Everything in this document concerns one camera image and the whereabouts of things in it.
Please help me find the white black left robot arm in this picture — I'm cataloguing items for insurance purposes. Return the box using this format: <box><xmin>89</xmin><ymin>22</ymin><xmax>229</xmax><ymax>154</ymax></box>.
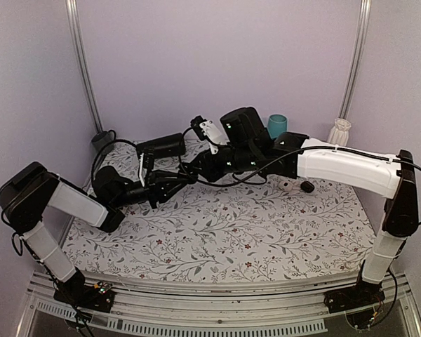
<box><xmin>0</xmin><ymin>161</ymin><xmax>192</xmax><ymax>305</ymax></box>

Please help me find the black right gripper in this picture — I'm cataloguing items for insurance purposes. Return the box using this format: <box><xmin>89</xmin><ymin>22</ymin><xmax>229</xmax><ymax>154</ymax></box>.
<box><xmin>188</xmin><ymin>146</ymin><xmax>258</xmax><ymax>185</ymax></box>

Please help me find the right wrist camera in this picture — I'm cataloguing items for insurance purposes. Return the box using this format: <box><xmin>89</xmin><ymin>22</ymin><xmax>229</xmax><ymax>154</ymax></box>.
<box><xmin>190</xmin><ymin>116</ymin><xmax>228</xmax><ymax>154</ymax></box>

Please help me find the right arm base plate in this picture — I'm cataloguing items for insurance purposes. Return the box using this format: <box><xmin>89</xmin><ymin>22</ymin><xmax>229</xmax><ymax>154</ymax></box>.
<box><xmin>323</xmin><ymin>285</ymin><xmax>385</xmax><ymax>313</ymax></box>

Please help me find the teal tall vase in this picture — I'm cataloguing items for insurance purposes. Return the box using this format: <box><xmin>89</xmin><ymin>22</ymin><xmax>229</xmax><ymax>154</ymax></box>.
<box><xmin>267</xmin><ymin>114</ymin><xmax>288</xmax><ymax>139</ymax></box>

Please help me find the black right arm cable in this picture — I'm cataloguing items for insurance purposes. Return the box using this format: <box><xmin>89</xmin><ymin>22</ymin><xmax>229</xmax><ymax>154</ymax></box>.
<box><xmin>178</xmin><ymin>128</ymin><xmax>421</xmax><ymax>225</ymax></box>

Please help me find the left aluminium frame post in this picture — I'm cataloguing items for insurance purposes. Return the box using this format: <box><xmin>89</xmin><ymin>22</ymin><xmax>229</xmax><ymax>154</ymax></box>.
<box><xmin>65</xmin><ymin>0</ymin><xmax>103</xmax><ymax>133</ymax></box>

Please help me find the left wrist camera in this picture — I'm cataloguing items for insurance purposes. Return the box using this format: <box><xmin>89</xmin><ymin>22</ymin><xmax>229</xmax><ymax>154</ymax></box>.
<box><xmin>138</xmin><ymin>147</ymin><xmax>154</xmax><ymax>187</ymax></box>

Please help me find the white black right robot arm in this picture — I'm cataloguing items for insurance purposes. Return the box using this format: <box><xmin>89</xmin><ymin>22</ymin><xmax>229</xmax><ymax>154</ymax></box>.
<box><xmin>187</xmin><ymin>107</ymin><xmax>419</xmax><ymax>306</ymax></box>

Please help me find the small black closed earbud case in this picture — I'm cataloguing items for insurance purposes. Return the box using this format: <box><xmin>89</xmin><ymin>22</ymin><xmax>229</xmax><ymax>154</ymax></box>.
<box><xmin>300</xmin><ymin>181</ymin><xmax>315</xmax><ymax>193</ymax></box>

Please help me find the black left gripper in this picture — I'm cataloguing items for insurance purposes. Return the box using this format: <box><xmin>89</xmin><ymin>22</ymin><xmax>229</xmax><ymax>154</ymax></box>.
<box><xmin>112</xmin><ymin>168</ymin><xmax>187</xmax><ymax>209</ymax></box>

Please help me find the aluminium frame post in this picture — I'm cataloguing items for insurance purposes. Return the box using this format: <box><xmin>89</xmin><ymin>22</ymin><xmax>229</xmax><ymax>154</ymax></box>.
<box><xmin>65</xmin><ymin>0</ymin><xmax>103</xmax><ymax>133</ymax></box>
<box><xmin>339</xmin><ymin>0</ymin><xmax>372</xmax><ymax>120</ymax></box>

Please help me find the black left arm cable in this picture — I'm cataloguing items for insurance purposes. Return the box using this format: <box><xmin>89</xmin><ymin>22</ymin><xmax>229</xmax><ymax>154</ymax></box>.
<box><xmin>90</xmin><ymin>138</ymin><xmax>145</xmax><ymax>183</ymax></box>

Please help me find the white ribbed vase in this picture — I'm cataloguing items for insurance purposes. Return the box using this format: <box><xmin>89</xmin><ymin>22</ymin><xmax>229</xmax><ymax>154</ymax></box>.
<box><xmin>327</xmin><ymin>118</ymin><xmax>352</xmax><ymax>146</ymax></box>

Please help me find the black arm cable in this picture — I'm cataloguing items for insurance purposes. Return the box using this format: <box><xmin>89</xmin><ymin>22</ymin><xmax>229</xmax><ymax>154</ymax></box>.
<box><xmin>178</xmin><ymin>128</ymin><xmax>421</xmax><ymax>225</ymax></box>
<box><xmin>90</xmin><ymin>138</ymin><xmax>145</xmax><ymax>183</ymax></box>

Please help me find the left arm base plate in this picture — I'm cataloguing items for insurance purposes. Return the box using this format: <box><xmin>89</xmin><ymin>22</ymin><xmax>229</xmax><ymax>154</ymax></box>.
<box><xmin>53</xmin><ymin>282</ymin><xmax>116</xmax><ymax>313</ymax></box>

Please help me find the white open earbud case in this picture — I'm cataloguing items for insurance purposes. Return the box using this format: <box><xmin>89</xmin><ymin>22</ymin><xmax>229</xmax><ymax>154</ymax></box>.
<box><xmin>278</xmin><ymin>181</ymin><xmax>294</xmax><ymax>192</ymax></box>

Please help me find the right aluminium frame post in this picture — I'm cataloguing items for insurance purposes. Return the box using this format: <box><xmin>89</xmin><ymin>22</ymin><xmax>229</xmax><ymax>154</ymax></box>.
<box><xmin>339</xmin><ymin>0</ymin><xmax>372</xmax><ymax>120</ymax></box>

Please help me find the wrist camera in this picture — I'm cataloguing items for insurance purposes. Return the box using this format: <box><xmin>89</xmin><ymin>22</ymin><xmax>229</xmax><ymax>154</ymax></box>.
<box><xmin>190</xmin><ymin>116</ymin><xmax>228</xmax><ymax>154</ymax></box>
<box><xmin>138</xmin><ymin>147</ymin><xmax>154</xmax><ymax>187</ymax></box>

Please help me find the black cylinder speaker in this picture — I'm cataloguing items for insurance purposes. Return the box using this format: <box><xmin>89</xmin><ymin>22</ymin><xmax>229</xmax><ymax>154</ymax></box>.
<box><xmin>136</xmin><ymin>133</ymin><xmax>186</xmax><ymax>159</ymax></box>

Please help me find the aluminium front rail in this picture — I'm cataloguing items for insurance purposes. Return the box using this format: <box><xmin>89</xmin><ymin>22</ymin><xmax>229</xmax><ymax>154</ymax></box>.
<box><xmin>16</xmin><ymin>272</ymin><xmax>421</xmax><ymax>336</ymax></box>

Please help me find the grey cup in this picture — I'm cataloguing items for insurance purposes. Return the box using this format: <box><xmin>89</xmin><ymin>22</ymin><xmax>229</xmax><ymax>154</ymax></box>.
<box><xmin>91</xmin><ymin>130</ymin><xmax>116</xmax><ymax>153</ymax></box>

